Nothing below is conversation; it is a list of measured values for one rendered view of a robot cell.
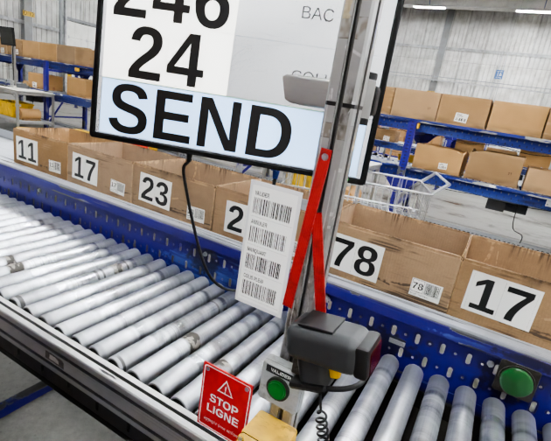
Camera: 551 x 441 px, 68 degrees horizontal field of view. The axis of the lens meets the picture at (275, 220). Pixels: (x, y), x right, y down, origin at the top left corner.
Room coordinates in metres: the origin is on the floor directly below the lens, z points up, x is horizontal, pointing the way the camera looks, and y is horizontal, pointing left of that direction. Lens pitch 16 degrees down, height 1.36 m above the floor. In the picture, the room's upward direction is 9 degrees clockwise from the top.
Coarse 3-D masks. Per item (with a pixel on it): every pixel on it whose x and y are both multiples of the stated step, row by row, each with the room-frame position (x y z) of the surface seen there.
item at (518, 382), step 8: (512, 368) 0.86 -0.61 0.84; (504, 376) 0.86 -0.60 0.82; (512, 376) 0.85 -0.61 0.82; (520, 376) 0.84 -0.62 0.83; (528, 376) 0.84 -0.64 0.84; (504, 384) 0.85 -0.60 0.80; (512, 384) 0.85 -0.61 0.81; (520, 384) 0.84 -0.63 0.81; (528, 384) 0.83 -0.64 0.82; (512, 392) 0.85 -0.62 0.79; (520, 392) 0.84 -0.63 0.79; (528, 392) 0.83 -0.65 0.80
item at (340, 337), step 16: (304, 320) 0.49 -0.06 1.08; (320, 320) 0.50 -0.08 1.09; (336, 320) 0.50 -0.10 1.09; (288, 336) 0.49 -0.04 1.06; (304, 336) 0.47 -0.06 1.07; (320, 336) 0.47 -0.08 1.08; (336, 336) 0.46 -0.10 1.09; (352, 336) 0.46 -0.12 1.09; (368, 336) 0.48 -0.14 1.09; (288, 352) 0.49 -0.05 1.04; (304, 352) 0.47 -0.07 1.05; (320, 352) 0.46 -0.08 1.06; (336, 352) 0.45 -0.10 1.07; (352, 352) 0.45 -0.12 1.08; (368, 352) 0.44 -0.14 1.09; (304, 368) 0.48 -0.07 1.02; (320, 368) 0.48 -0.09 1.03; (336, 368) 0.45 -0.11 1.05; (352, 368) 0.44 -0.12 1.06; (368, 368) 0.44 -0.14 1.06; (304, 384) 0.48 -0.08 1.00; (320, 384) 0.47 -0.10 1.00
